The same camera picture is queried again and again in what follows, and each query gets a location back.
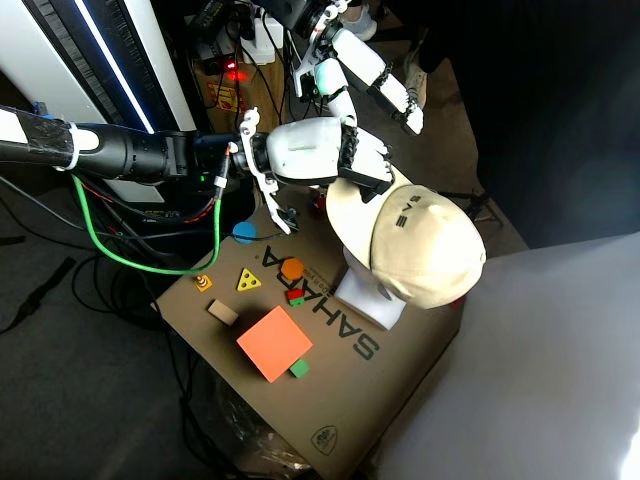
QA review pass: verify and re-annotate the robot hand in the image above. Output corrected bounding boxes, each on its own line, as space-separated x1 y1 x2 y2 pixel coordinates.
313 27 426 137
264 117 396 204

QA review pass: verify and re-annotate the beige baseball cap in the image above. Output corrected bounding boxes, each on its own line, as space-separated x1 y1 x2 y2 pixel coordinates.
324 167 488 310

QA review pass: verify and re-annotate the white mannequin head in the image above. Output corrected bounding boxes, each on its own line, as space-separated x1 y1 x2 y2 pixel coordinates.
335 244 405 331

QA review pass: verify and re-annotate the person's foot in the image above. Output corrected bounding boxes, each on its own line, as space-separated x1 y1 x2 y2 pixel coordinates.
404 49 430 109
339 0 379 42

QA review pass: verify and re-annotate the white plug charger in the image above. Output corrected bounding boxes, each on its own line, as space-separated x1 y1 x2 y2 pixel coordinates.
252 17 286 64

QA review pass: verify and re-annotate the brown carton with red print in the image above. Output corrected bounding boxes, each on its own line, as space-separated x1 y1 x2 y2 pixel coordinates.
192 54 296 135

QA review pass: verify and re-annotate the blue round disc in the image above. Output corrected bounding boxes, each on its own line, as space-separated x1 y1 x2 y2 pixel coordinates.
232 221 259 245

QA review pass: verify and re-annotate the black box with red light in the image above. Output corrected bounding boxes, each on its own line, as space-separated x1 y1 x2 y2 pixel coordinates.
197 42 241 74

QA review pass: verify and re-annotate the yellow triangle block with holes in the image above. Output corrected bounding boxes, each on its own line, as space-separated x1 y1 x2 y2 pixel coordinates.
235 267 263 293

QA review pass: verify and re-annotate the white column with light strip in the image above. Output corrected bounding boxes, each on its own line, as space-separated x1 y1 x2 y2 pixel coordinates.
0 0 197 204

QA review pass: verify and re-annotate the black tripod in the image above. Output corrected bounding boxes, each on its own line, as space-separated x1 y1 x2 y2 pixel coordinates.
439 187 501 226

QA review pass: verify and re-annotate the plain wooden rectangular block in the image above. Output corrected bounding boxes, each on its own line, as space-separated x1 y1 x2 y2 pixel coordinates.
207 298 240 326

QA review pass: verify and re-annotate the red orange square block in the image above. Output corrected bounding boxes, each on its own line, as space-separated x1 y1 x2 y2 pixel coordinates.
235 304 315 385

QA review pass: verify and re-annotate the large printed cardboard box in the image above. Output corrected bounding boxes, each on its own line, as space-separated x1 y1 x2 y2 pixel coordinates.
154 164 531 480

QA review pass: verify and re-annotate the clear plastic bag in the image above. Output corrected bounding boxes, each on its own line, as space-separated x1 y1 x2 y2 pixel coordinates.
214 374 321 480

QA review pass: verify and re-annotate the green cable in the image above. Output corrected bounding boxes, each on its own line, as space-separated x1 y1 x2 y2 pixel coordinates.
69 172 231 277

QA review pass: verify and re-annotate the black strap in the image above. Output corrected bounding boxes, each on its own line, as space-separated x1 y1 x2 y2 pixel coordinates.
17 257 77 321

